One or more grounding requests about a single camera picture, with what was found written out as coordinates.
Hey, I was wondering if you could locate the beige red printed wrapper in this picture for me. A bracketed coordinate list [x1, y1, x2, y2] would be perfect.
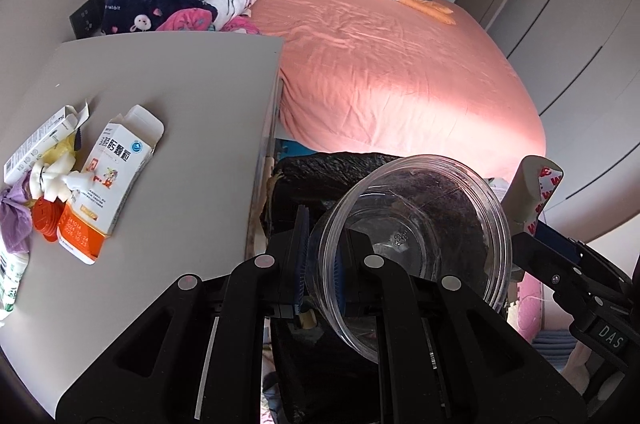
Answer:
[500, 155, 566, 236]

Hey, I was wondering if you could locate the white squeeze tube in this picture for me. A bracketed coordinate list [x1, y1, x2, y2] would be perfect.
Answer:
[0, 249, 31, 322]

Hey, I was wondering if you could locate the clear plastic container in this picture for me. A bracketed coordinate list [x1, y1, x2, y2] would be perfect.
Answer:
[306, 154, 513, 365]

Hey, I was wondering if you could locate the teal foam mat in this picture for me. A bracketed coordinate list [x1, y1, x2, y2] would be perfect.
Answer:
[274, 137, 326, 155]

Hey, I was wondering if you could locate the pink cloth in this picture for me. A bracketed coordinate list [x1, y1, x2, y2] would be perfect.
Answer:
[507, 277, 553, 342]

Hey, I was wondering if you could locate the white wardrobe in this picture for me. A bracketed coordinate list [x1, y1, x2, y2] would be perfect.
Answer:
[487, 0, 640, 245]

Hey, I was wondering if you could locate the orange white medicine box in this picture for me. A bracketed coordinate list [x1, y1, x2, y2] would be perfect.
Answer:
[56, 104, 165, 266]

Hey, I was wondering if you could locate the yellow wrapper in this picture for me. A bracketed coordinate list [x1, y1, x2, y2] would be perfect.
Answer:
[42, 129, 83, 165]

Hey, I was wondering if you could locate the bed with pink sheet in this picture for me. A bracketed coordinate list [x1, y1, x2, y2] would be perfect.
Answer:
[245, 0, 547, 185]

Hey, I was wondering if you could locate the orange plastic cap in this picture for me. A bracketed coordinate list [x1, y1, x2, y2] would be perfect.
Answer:
[32, 197, 66, 245]

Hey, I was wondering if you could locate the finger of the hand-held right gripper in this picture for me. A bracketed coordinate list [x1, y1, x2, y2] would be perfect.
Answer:
[537, 221, 587, 266]
[512, 231, 591, 300]

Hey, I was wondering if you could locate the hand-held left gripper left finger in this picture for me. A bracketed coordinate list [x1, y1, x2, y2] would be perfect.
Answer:
[55, 204, 313, 424]

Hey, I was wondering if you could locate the black trash bag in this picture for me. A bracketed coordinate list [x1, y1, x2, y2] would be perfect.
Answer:
[260, 151, 511, 424]

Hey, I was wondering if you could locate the long white carton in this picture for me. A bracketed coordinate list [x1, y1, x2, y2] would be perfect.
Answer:
[4, 104, 91, 185]

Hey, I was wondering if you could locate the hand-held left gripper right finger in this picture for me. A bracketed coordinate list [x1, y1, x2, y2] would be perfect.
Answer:
[332, 229, 586, 424]

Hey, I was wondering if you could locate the crumpled purple wrapper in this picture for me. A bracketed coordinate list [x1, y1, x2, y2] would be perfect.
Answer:
[0, 184, 36, 255]

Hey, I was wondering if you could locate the black wall socket panel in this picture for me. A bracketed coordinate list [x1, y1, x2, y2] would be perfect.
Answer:
[69, 0, 111, 40]

